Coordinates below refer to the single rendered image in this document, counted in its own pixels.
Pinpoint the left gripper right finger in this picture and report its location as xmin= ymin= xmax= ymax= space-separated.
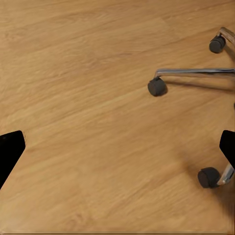
xmin=219 ymin=130 xmax=235 ymax=168

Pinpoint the swivel chair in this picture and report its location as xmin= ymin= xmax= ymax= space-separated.
xmin=148 ymin=27 xmax=235 ymax=189

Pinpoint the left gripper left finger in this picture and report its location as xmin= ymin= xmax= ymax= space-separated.
xmin=0 ymin=130 xmax=25 ymax=189

